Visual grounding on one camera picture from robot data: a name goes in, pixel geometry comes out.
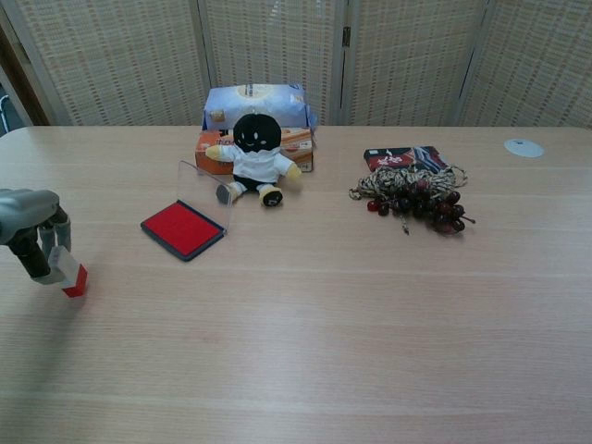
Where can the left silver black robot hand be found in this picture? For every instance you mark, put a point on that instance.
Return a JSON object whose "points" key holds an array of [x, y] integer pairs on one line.
{"points": [[23, 208]]}

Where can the red and white stamp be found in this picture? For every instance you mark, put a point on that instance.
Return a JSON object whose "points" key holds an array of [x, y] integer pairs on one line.
{"points": [[74, 279]]}

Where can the red ink pad with lid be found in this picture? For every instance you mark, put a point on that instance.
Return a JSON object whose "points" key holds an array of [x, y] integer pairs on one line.
{"points": [[182, 226]]}

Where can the brown wooden board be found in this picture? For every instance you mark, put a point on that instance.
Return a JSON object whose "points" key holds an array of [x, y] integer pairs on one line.
{"points": [[25, 88]]}

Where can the woven folding screen panel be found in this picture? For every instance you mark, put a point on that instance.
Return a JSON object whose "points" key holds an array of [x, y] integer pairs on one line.
{"points": [[411, 60], [115, 60], [536, 60], [273, 41]]}

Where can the black-headed plush doll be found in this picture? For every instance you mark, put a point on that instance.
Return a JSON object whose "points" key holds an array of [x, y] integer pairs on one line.
{"points": [[256, 162]]}

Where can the blue tissue pack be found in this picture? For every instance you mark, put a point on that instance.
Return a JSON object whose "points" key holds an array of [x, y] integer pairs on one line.
{"points": [[259, 102]]}

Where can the orange cardboard box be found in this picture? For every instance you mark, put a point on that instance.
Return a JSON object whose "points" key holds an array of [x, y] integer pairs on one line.
{"points": [[300, 148]]}

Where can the brass screen hinge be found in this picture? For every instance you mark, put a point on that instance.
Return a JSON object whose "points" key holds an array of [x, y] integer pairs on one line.
{"points": [[346, 36]]}

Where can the dark red patterned pouch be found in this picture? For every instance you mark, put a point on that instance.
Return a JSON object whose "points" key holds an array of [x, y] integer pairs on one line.
{"points": [[402, 157]]}

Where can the dark red cherry bunch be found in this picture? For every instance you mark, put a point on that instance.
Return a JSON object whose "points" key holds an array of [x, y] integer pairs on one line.
{"points": [[439, 210]]}

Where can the white round disc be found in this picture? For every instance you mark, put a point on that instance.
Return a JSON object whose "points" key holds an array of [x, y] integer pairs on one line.
{"points": [[523, 148]]}

